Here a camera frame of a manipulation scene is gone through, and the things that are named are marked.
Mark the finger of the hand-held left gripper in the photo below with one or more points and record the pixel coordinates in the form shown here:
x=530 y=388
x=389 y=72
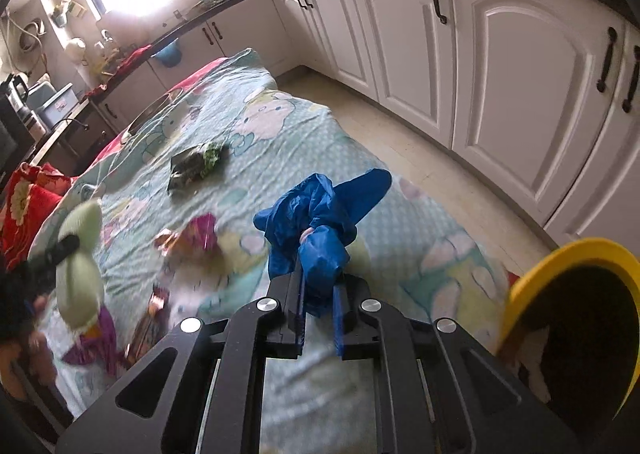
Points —
x=57 y=254

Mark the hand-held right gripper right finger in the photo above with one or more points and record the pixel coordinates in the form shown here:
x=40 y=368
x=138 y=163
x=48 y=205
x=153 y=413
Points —
x=340 y=324

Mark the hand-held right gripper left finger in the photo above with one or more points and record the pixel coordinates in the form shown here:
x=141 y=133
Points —
x=292 y=314

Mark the pale green soft toy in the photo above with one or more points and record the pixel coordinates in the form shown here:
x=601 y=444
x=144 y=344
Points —
x=80 y=284

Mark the blue plastic glove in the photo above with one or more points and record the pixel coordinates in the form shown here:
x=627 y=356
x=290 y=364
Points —
x=320 y=244

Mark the yellow-rimmed black bin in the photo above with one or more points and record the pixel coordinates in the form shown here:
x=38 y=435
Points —
x=590 y=314

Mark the person's left hand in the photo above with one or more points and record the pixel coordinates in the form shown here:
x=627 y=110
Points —
x=42 y=359

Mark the red floral pillow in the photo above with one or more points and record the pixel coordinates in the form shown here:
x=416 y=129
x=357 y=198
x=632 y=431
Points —
x=25 y=204

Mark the purple wrapper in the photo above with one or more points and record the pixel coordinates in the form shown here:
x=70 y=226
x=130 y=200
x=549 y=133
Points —
x=102 y=339

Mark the orange snack packet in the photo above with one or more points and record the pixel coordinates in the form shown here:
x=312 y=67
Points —
x=145 y=334

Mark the black microwave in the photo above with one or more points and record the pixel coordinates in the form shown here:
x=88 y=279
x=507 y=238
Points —
x=10 y=144

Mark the pink snack wrapper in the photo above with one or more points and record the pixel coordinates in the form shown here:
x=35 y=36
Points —
x=200 y=234

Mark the white storage box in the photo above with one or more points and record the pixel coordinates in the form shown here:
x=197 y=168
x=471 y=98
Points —
x=57 y=107

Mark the dark green snack packet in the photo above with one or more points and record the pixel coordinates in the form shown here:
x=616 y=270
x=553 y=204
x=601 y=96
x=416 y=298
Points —
x=187 y=169

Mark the metal bowl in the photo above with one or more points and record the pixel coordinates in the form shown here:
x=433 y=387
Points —
x=150 y=109

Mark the cartoon printed blanket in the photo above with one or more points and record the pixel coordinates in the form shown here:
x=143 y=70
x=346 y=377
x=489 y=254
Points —
x=300 y=134

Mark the white round appliance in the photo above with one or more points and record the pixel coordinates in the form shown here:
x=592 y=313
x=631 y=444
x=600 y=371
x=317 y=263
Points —
x=75 y=48

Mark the red cloth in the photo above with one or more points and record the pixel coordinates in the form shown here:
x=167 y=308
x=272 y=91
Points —
x=136 y=57

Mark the blue hanging basin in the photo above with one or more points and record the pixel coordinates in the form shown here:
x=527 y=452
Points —
x=167 y=54

